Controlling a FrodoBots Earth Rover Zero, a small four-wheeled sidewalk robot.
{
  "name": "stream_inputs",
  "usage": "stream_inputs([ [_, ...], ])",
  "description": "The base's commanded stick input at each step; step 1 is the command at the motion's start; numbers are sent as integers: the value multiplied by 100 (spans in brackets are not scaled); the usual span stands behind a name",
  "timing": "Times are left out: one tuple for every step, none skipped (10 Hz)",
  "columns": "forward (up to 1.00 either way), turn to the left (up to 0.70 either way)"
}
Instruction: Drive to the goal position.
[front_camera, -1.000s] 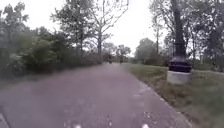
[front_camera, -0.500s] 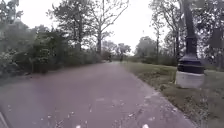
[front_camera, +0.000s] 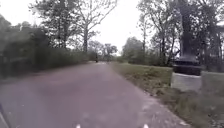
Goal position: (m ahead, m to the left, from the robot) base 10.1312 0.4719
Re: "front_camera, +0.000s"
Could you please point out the person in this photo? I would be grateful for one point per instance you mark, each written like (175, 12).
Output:
(96, 58)

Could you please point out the grey asphalt path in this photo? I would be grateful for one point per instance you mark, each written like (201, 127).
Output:
(90, 93)

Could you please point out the grass verge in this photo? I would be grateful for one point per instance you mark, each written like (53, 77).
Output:
(153, 78)

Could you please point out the robot's own part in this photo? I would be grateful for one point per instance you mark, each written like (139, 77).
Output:
(78, 126)
(145, 126)

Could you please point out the row of trees and bushes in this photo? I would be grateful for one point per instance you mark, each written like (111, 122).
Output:
(43, 46)

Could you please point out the dark monument on stone base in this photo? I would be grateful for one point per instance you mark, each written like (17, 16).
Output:
(186, 63)

